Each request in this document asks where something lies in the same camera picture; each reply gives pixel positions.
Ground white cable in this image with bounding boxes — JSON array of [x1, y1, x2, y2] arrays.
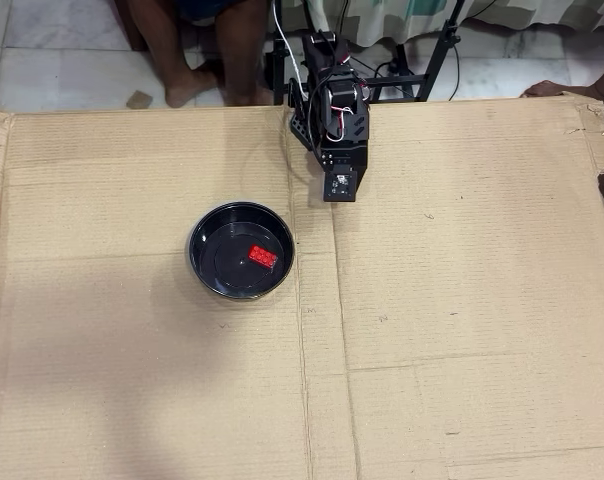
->
[[271, 0, 304, 97]]

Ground blue shorts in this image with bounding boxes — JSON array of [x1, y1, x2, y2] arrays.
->
[[174, 0, 268, 27]]

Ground person's bare hand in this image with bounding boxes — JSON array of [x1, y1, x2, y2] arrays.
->
[[519, 78, 601, 100]]

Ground person's bare leg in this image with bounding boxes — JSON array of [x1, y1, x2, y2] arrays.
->
[[214, 0, 276, 108], [126, 0, 219, 109]]

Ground black metal frame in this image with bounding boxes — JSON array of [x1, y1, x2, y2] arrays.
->
[[264, 0, 289, 107]]

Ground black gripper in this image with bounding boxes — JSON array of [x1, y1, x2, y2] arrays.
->
[[316, 141, 370, 195]]

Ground black round bin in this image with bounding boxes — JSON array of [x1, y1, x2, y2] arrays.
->
[[186, 200, 297, 302]]

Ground black tripod stand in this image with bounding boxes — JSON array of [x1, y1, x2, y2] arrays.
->
[[366, 0, 467, 104]]

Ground black wrist camera board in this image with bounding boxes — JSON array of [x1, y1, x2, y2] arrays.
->
[[322, 169, 359, 204]]

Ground small cardboard scrap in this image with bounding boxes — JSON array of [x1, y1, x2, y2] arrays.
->
[[126, 89, 154, 111]]

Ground green white bed sheet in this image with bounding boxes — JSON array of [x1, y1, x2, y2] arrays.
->
[[306, 0, 604, 49]]

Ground red lego block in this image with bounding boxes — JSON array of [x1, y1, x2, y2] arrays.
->
[[247, 244, 279, 272]]

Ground brown cardboard sheet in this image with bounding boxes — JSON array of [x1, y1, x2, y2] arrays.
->
[[0, 92, 604, 480]]

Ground thin black floor cable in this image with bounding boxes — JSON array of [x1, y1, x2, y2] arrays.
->
[[448, 45, 462, 103]]

